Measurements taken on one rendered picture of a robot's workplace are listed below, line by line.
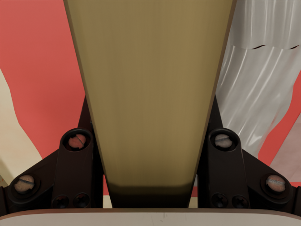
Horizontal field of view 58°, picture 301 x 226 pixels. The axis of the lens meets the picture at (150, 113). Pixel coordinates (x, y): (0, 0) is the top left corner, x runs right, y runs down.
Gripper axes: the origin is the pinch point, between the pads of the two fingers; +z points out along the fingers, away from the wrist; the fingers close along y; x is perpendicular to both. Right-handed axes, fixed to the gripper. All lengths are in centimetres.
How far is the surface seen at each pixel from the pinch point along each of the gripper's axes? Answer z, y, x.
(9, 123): 6.0, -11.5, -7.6
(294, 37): 5.4, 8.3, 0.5
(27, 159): 6.0, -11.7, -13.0
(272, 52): 5.6, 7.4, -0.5
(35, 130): 6.1, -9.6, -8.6
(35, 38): 6.1, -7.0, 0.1
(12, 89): 6.1, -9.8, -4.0
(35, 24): 6.1, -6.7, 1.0
